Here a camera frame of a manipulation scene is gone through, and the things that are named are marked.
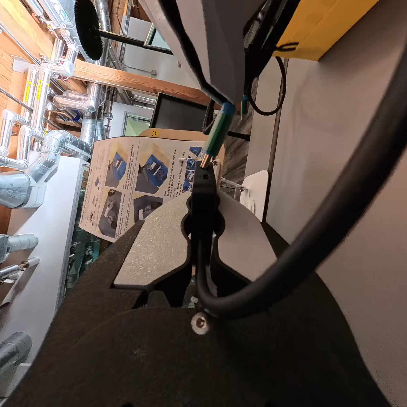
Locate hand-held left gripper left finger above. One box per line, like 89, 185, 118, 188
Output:
113, 194, 191, 290

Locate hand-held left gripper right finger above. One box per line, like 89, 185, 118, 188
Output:
213, 191, 277, 280

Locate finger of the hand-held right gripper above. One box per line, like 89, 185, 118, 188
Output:
175, 0, 271, 106
137, 0, 220, 102

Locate black usb hub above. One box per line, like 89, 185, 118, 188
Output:
191, 167, 221, 239

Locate thin braided cable green plugs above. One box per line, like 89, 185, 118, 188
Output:
199, 38, 299, 169

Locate black usb hub lead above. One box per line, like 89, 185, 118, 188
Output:
194, 48, 407, 320

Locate yellow plastic bin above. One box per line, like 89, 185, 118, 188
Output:
274, 0, 382, 61

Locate white stand base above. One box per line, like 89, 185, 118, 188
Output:
241, 169, 271, 222

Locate printed instruction sheet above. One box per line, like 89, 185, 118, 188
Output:
80, 137, 203, 242

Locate instruction sheet on stand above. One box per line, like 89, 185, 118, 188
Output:
137, 127, 220, 185

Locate silver ventilation duct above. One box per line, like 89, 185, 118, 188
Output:
51, 86, 105, 118
0, 131, 93, 210

